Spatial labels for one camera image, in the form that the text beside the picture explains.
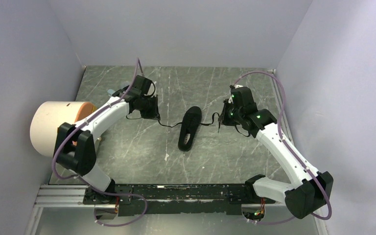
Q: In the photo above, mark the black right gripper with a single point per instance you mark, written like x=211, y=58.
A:
x=223, y=118

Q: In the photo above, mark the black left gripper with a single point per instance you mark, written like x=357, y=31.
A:
x=154, y=114

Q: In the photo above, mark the black canvas sneaker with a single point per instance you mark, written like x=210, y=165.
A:
x=190, y=124

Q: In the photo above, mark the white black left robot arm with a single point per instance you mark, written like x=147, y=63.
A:
x=75, y=148

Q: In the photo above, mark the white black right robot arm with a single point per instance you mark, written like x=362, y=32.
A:
x=308, y=189

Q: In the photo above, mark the light blue stapler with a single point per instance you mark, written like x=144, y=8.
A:
x=111, y=92

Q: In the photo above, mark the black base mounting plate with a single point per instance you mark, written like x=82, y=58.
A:
x=175, y=199

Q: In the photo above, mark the beige cylinder with coloured face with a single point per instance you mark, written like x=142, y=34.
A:
x=49, y=116

